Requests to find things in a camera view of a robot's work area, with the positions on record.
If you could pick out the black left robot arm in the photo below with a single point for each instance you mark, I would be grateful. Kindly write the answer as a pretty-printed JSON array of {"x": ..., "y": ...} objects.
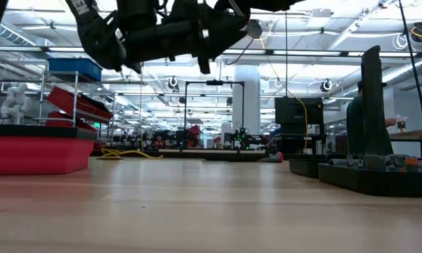
[{"x": 95, "y": 35}]

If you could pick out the white round column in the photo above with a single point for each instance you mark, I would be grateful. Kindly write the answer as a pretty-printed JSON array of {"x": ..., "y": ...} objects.
[{"x": 246, "y": 105}]

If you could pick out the black gantry frame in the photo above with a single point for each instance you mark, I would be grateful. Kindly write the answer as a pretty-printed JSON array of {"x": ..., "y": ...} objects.
[{"x": 214, "y": 82}]

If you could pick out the black rounded upright post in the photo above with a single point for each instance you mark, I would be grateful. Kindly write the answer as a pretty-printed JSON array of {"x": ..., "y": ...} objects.
[{"x": 373, "y": 102}]

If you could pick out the blue plastic bin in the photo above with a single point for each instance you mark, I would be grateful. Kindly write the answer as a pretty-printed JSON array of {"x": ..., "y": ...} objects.
[{"x": 75, "y": 68}]

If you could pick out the black monitor box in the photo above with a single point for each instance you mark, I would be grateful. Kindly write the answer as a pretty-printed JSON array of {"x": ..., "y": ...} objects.
[{"x": 298, "y": 114}]

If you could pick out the black work glove red cuff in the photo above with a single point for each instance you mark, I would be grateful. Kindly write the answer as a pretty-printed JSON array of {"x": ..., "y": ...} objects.
[{"x": 275, "y": 158}]

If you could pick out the red collapsible container black rim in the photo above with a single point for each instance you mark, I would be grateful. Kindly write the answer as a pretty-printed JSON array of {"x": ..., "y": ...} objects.
[{"x": 38, "y": 154}]

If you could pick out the red tilted shelf bin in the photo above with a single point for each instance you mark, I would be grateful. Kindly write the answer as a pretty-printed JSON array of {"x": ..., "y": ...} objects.
[
  {"x": 77, "y": 103},
  {"x": 61, "y": 121}
]

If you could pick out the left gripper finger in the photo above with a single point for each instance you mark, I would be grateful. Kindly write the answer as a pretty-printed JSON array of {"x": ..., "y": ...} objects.
[{"x": 226, "y": 31}]

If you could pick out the black screwdriver bit case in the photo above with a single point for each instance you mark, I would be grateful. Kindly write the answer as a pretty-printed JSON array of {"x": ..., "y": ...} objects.
[{"x": 372, "y": 182}]

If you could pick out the black aluminium table frame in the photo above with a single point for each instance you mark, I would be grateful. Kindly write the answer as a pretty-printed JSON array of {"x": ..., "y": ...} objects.
[{"x": 214, "y": 157}]

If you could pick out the black background robot arm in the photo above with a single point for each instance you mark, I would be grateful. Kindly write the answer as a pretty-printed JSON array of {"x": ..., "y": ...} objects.
[{"x": 243, "y": 138}]

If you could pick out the metal shelf rack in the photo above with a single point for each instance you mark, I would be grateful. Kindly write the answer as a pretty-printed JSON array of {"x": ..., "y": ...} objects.
[{"x": 75, "y": 98}]

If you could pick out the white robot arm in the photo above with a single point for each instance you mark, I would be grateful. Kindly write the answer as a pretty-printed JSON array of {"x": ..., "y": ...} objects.
[{"x": 15, "y": 103}]

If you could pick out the wooden side table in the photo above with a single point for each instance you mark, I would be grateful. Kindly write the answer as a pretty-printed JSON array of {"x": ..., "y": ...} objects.
[{"x": 412, "y": 135}]

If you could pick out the person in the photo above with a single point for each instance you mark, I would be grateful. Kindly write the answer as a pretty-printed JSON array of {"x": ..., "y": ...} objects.
[{"x": 354, "y": 119}]

